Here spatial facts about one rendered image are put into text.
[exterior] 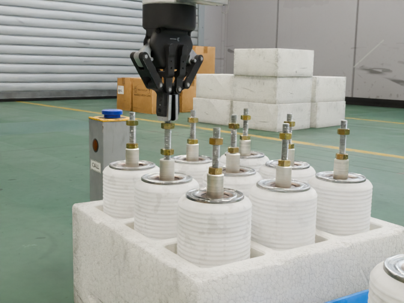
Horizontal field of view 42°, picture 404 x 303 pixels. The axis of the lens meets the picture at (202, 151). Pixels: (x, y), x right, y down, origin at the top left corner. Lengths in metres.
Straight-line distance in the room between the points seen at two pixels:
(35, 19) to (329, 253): 5.70
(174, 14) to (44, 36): 5.59
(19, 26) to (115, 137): 5.22
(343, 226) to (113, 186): 0.36
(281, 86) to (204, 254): 2.93
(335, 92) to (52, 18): 3.52
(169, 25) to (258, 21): 6.88
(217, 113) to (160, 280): 3.24
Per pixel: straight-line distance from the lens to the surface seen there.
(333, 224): 0.81
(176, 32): 0.76
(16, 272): 1.16
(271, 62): 3.53
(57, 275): 1.13
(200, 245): 0.66
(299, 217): 0.73
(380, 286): 0.47
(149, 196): 0.75
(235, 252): 0.67
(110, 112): 1.03
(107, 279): 0.84
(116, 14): 6.79
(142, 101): 4.72
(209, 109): 3.93
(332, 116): 4.02
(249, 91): 3.67
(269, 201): 0.72
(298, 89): 3.70
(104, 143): 1.01
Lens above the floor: 0.42
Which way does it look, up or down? 9 degrees down
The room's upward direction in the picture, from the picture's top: 1 degrees clockwise
